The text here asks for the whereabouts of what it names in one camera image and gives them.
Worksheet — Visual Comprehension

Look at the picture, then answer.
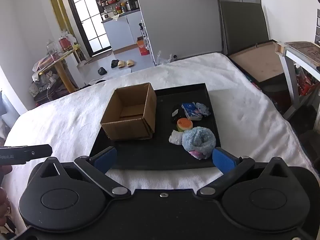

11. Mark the black tray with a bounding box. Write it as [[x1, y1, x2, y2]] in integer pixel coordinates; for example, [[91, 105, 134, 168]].
[[89, 83, 222, 171]]

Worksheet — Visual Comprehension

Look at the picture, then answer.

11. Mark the burger squishy toy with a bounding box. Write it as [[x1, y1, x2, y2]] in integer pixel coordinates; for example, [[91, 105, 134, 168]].
[[176, 118, 193, 132]]

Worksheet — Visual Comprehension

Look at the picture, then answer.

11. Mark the white fluffy blanket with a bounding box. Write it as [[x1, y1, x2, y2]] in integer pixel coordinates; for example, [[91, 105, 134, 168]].
[[2, 52, 319, 230]]

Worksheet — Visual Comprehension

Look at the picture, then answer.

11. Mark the white soft piece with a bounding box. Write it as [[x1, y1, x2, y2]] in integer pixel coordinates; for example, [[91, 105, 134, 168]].
[[169, 129, 185, 145]]

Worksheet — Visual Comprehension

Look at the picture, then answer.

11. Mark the white kitchen base cabinet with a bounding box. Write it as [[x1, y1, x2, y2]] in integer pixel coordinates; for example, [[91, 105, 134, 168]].
[[101, 10, 148, 54]]

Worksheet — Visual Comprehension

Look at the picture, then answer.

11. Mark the white desk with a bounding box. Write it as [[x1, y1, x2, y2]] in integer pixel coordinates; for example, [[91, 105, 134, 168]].
[[275, 41, 320, 120]]

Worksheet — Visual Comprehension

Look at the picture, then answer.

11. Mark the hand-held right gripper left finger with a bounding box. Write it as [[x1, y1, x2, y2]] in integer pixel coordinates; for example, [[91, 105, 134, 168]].
[[33, 147, 132, 198]]

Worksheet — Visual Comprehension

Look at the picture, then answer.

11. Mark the clear plastic bag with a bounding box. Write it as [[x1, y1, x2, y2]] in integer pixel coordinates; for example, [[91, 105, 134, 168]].
[[156, 51, 179, 65]]

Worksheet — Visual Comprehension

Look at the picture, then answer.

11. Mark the red crate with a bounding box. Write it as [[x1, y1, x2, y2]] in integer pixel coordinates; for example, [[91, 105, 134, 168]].
[[297, 67, 320, 95]]

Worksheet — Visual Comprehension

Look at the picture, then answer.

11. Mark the yellow curtain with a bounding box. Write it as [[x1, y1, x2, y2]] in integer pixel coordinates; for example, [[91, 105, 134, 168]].
[[47, 0, 75, 38]]

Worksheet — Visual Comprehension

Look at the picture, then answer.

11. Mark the brown cardboard box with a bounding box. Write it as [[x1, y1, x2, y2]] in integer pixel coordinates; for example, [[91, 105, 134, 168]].
[[100, 82, 157, 141]]

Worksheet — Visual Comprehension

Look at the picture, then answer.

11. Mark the grey upholstered panel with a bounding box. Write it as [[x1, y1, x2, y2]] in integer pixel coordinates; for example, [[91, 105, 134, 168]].
[[220, 1, 270, 55]]

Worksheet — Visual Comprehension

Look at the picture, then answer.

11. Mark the grey-blue plush toy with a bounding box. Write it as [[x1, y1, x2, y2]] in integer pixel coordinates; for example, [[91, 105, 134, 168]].
[[195, 102, 211, 117]]

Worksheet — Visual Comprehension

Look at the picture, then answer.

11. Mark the person's left hand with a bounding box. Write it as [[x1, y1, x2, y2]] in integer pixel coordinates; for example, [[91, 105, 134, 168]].
[[0, 165, 12, 227]]

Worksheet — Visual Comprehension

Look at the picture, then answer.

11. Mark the blue tissue pack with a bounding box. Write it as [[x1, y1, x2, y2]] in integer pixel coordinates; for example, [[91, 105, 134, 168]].
[[181, 102, 203, 121]]

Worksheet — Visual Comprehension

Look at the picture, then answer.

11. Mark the red canister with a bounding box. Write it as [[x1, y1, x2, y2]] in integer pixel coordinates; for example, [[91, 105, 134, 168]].
[[59, 37, 73, 52]]

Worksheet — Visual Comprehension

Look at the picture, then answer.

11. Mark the orange cardboard carton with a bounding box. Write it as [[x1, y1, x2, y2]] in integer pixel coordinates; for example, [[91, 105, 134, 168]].
[[136, 37, 150, 56]]

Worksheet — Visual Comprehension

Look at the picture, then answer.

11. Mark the yellow round table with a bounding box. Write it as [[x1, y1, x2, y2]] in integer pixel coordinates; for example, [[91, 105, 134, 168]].
[[37, 44, 82, 93]]

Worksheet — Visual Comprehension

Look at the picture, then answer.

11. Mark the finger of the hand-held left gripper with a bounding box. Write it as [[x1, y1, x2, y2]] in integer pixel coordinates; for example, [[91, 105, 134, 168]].
[[24, 144, 53, 160]]

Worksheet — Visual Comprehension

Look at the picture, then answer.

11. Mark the small black object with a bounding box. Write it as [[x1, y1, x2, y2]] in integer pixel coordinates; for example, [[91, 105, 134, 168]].
[[171, 104, 187, 123]]

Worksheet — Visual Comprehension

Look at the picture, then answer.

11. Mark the black-framed glass door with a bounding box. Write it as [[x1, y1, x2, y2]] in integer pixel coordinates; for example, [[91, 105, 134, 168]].
[[65, 0, 112, 57]]

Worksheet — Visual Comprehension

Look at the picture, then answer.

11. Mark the clear glass jar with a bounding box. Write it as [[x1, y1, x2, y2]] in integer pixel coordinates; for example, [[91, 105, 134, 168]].
[[46, 40, 59, 60]]

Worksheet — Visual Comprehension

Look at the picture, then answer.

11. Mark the blue fluffy sock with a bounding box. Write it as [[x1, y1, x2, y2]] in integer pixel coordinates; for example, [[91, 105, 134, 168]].
[[182, 127, 217, 160]]

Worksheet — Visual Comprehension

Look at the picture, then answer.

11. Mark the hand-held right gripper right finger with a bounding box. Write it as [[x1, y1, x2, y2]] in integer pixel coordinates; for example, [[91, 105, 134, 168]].
[[197, 147, 298, 199]]

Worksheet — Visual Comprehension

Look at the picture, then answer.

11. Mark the brown framed board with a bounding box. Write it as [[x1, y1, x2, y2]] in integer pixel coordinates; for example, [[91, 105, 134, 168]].
[[229, 40, 287, 83]]

